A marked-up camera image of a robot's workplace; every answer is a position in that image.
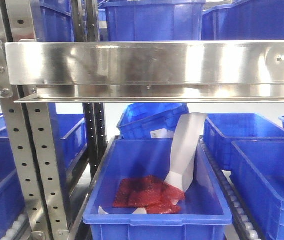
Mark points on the stainless steel shelf beam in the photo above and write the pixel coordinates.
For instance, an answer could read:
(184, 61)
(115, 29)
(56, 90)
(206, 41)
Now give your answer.
(177, 71)

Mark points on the perforated steel shelf upright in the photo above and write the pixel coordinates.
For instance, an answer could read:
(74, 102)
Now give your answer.
(32, 127)

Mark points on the tilted blue bin behind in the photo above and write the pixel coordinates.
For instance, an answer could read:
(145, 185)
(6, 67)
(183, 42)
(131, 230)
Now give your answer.
(150, 120)

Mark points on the black perforated rear upright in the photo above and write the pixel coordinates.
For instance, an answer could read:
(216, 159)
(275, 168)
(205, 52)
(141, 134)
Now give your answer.
(96, 134)

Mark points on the blue bin rear left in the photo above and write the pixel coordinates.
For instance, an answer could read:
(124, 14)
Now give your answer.
(72, 132)

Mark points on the blue bin rear right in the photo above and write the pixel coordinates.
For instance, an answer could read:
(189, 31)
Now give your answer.
(220, 129)

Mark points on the blue bin upper centre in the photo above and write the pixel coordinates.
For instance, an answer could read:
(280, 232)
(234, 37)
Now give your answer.
(154, 20)

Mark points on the blue bin front centre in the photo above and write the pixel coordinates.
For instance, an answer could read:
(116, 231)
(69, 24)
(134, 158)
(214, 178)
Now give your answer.
(204, 212)

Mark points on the blue bin upper left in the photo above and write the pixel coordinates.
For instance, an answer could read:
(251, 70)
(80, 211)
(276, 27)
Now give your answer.
(57, 20)

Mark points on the blue bin front right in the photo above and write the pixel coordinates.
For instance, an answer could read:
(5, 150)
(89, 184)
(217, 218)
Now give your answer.
(257, 172)

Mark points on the blue bin upper right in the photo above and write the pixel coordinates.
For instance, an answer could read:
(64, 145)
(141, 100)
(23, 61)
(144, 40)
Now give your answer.
(244, 20)

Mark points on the roller conveyor track right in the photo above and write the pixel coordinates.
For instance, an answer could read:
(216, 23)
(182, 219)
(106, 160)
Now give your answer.
(243, 225)

